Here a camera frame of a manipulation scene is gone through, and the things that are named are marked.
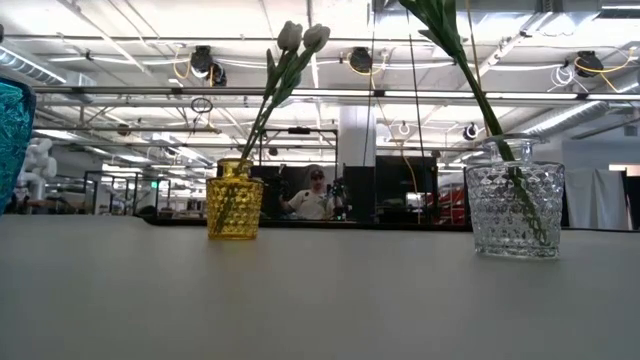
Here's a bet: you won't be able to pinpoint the white building column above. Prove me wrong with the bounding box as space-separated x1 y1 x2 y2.
338 104 377 169

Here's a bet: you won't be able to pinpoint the yellow hanging cable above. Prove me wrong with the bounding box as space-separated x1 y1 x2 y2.
464 0 491 139

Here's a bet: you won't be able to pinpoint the yellow glass vase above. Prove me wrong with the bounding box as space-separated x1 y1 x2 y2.
205 158 265 241

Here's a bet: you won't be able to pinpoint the black cabinet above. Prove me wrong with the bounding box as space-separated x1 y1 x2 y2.
342 155 440 224

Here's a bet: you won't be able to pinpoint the black hanging cable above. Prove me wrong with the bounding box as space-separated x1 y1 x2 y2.
405 14 429 224
362 0 377 169

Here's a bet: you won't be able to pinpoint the clear glass vase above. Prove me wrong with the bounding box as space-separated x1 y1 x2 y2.
464 133 566 260

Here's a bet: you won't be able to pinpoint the long ceiling light bar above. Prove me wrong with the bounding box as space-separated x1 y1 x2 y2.
32 87 640 102

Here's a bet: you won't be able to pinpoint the person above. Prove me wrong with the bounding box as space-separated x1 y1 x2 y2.
278 167 351 221

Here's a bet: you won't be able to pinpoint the red storage bins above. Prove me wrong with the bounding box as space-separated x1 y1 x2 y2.
427 184 469 226

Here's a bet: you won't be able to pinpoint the black aluminium rig frame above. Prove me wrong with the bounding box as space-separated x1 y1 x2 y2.
134 214 640 234

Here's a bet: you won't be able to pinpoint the teal glass vase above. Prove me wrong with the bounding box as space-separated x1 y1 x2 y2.
0 75 38 216

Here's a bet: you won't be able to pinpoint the white cloth cover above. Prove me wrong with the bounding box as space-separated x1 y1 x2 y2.
564 167 630 230

